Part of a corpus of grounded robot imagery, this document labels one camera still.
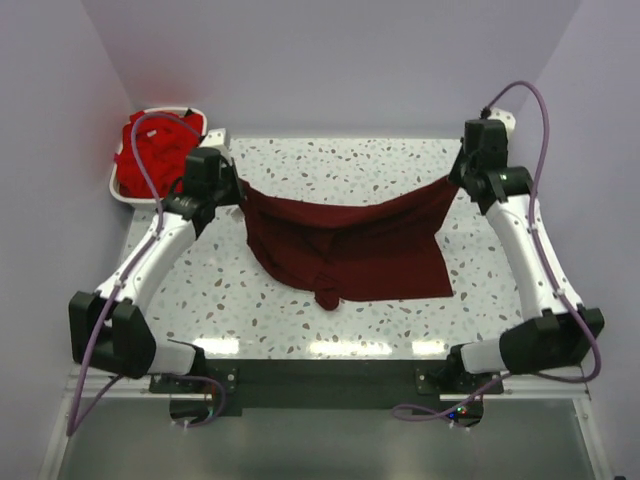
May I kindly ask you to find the dark red t shirt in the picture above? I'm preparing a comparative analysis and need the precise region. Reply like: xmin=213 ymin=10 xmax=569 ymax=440
xmin=241 ymin=178 xmax=458 ymax=311

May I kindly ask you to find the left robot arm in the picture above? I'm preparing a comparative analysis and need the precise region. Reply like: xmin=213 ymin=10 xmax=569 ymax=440
xmin=68 ymin=145 xmax=244 ymax=379

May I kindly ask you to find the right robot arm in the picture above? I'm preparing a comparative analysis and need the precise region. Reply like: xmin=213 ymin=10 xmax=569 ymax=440
xmin=443 ymin=118 xmax=604 ymax=379

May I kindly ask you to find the bright red t shirt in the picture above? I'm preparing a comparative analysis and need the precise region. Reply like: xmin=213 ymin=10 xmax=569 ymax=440
xmin=114 ymin=110 xmax=209 ymax=199

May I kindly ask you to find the white plastic laundry basket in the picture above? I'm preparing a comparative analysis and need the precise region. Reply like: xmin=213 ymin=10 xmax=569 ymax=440
xmin=108 ymin=105 xmax=209 ymax=210

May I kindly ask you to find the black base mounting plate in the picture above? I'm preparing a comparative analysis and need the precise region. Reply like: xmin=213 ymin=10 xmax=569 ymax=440
xmin=149 ymin=359 xmax=504 ymax=424

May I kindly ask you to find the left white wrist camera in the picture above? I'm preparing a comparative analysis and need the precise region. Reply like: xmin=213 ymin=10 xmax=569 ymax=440
xmin=200 ymin=128 xmax=229 ymax=148

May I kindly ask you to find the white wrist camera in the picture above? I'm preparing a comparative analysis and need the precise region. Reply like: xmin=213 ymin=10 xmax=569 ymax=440
xmin=200 ymin=128 xmax=229 ymax=148
xmin=481 ymin=106 xmax=516 ymax=135

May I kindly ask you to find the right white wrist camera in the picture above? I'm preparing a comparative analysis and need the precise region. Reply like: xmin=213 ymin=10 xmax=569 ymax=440
xmin=481 ymin=106 xmax=516 ymax=135

